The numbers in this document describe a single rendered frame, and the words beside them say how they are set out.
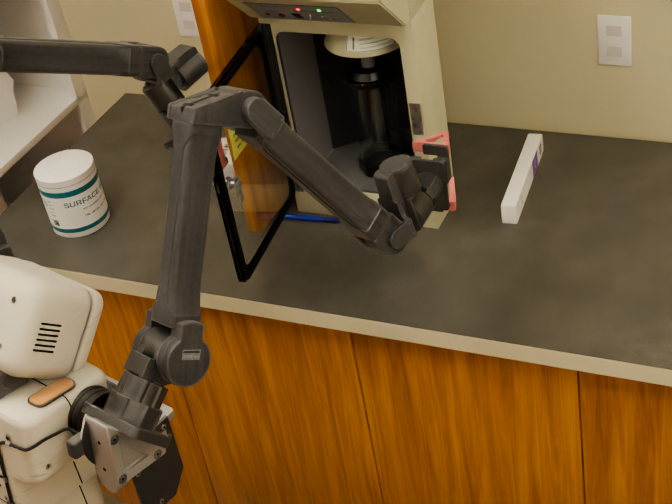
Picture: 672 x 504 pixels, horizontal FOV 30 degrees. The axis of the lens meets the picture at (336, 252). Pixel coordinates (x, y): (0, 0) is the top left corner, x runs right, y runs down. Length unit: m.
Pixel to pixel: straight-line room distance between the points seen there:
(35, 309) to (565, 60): 1.37
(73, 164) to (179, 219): 0.93
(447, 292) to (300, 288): 0.29
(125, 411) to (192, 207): 0.31
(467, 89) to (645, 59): 0.42
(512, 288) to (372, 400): 0.39
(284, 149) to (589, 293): 0.71
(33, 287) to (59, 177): 0.87
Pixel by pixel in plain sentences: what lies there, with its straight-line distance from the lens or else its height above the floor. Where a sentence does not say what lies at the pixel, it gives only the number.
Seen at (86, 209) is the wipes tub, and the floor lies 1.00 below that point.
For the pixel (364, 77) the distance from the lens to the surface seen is 2.49.
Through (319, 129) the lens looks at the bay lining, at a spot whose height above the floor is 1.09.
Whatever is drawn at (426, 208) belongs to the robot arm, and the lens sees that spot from 2.15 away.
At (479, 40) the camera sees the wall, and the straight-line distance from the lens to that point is 2.81.
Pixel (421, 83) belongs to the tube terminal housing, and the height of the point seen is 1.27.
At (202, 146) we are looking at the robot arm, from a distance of 1.84.
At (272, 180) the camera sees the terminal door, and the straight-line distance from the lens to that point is 2.52.
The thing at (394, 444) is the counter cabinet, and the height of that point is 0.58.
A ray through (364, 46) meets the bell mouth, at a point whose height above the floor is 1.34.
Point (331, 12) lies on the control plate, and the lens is 2.29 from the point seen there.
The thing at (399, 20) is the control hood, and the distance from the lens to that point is 2.27.
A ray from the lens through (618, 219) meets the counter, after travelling 2.55.
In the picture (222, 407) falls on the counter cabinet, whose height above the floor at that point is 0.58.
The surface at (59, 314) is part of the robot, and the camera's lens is 1.90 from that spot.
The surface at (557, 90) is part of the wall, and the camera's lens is 2.81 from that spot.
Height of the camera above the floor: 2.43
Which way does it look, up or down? 36 degrees down
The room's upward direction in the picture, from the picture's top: 11 degrees counter-clockwise
